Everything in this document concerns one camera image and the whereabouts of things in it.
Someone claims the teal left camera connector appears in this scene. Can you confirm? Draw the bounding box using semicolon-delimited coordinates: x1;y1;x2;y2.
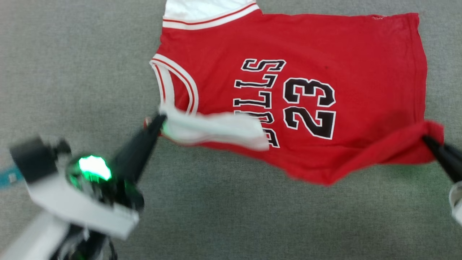
0;165;25;189

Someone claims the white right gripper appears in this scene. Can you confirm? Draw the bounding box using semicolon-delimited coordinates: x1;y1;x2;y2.
422;135;462;226

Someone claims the red white basketball jersey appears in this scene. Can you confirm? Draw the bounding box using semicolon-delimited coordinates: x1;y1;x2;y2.
149;0;445;187

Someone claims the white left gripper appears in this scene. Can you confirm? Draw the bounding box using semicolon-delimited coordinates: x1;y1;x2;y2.
27;113;167;241

